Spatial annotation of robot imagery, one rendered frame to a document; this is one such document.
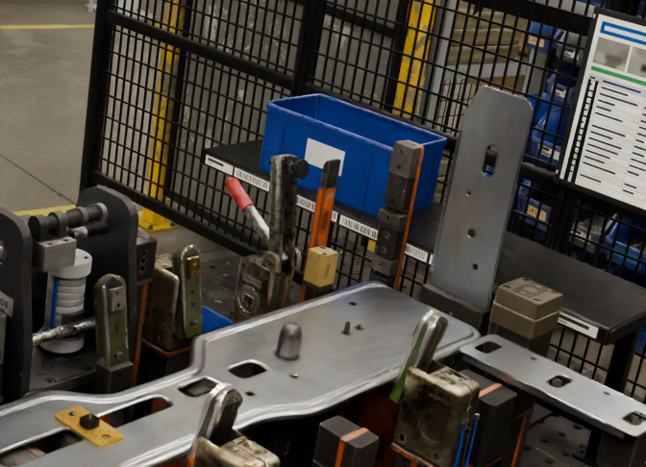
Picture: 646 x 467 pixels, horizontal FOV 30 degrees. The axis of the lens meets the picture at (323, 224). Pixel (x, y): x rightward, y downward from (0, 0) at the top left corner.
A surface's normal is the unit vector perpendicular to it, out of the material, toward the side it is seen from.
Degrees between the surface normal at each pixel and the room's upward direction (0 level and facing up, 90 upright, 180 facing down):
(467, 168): 90
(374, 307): 0
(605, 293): 0
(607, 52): 90
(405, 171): 90
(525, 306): 89
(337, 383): 0
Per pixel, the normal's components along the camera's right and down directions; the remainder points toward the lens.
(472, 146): -0.64, 0.17
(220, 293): 0.16, -0.93
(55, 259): 0.75, 0.34
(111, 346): 0.76, 0.14
